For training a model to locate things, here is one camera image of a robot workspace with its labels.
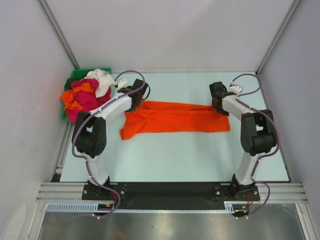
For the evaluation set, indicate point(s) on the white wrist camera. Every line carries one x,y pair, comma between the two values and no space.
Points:
235,88
121,83

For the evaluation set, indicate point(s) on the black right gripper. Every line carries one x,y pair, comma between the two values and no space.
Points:
224,112

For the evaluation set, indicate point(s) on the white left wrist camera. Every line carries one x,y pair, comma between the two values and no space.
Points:
121,83

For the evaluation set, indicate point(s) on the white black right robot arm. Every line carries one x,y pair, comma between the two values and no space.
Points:
258,135

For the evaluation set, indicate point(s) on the orange t-shirt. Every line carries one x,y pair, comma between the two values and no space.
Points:
173,117
68,97

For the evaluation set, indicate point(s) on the dark green t-shirt in bin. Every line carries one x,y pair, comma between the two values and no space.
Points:
68,83

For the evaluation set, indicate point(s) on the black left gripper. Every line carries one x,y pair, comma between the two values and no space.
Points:
131,109

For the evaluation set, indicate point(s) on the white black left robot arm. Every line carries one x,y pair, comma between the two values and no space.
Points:
89,138

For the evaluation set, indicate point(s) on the aluminium frame rail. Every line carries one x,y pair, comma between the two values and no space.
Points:
280,192

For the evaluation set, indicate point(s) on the orange t-shirt in bin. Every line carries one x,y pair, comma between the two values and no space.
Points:
68,97

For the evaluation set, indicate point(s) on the magenta t-shirt in bin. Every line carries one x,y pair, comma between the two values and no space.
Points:
88,101

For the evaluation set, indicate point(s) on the green plastic bin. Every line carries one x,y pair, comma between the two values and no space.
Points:
81,73

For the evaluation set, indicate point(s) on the white t-shirt in bin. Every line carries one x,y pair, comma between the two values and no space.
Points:
104,79

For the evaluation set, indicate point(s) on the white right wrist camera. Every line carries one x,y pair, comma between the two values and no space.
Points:
235,88

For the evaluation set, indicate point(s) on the slotted grey cable duct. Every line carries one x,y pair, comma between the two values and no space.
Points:
95,207

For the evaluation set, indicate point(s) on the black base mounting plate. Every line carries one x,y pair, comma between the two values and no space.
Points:
179,200

